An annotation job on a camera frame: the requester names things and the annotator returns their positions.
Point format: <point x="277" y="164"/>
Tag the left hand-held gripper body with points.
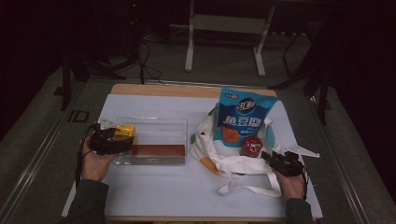
<point x="102" y="143"/>

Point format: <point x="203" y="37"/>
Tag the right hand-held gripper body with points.
<point x="289" y="165"/>

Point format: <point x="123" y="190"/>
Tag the red lidded candy jar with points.
<point x="250" y="147"/>

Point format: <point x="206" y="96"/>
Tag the white patterned tote bag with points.
<point x="236" y="163"/>

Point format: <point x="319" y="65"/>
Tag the brown rectangular box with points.
<point x="158" y="150"/>

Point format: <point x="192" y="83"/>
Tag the clear plastic container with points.
<point x="162" y="130"/>

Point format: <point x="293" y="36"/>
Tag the blue snack pouch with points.
<point x="243" y="121"/>

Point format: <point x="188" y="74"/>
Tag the person's right hand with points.
<point x="294" y="186"/>

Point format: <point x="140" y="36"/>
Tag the person's left hand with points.
<point x="93" y="165"/>

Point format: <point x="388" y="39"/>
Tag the white table mat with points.
<point x="155" y="193"/>

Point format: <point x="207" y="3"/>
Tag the black tripod stand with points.
<point x="77" y="67"/>

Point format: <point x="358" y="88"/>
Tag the black metal stand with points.
<point x="323" y="93"/>

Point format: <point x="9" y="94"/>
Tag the dark equipment tower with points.
<point x="133" y="28"/>

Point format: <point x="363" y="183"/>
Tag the small black floor frame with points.
<point x="70" y="116"/>

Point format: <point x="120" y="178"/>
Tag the metal floor rail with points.
<point x="345" y="174"/>
<point x="34" y="161"/>

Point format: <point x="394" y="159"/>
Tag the white metal stand frame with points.
<point x="227" y="23"/>

